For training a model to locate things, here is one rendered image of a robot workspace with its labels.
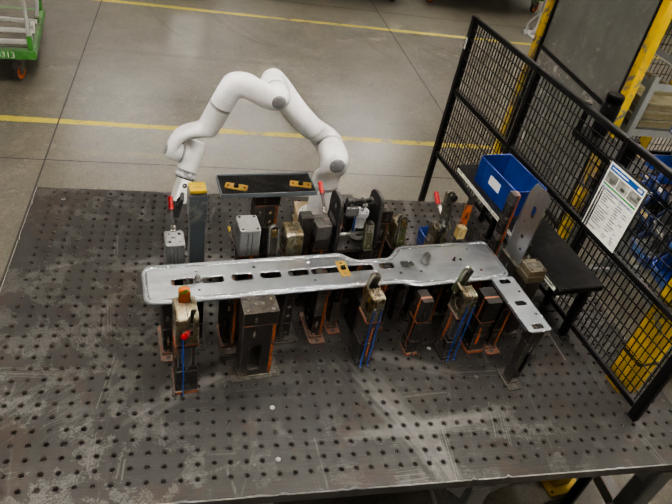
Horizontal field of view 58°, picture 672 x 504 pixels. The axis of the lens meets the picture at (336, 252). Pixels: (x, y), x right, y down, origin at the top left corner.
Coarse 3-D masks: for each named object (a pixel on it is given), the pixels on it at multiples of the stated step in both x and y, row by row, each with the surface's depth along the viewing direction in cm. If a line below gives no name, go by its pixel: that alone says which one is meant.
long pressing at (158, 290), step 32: (288, 256) 226; (320, 256) 230; (416, 256) 240; (448, 256) 243; (480, 256) 246; (160, 288) 203; (192, 288) 206; (224, 288) 208; (256, 288) 211; (288, 288) 214; (320, 288) 217
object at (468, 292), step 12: (456, 288) 225; (468, 288) 222; (456, 300) 226; (468, 300) 220; (456, 312) 226; (468, 312) 224; (444, 324) 236; (456, 324) 230; (444, 336) 237; (456, 336) 231; (444, 348) 237; (444, 360) 240
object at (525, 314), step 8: (496, 280) 236; (512, 280) 238; (496, 288) 233; (504, 288) 233; (512, 288) 234; (520, 288) 234; (504, 296) 229; (512, 296) 230; (520, 296) 231; (512, 304) 226; (528, 304) 228; (512, 312) 224; (520, 312) 224; (528, 312) 224; (536, 312) 225; (520, 320) 220; (528, 320) 221; (536, 320) 221; (544, 320) 222; (528, 328) 217; (544, 328) 219
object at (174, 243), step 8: (168, 232) 217; (176, 232) 218; (168, 240) 214; (176, 240) 214; (184, 240) 215; (168, 248) 212; (176, 248) 213; (184, 248) 214; (168, 256) 214; (176, 256) 215; (184, 256) 217; (176, 280) 224
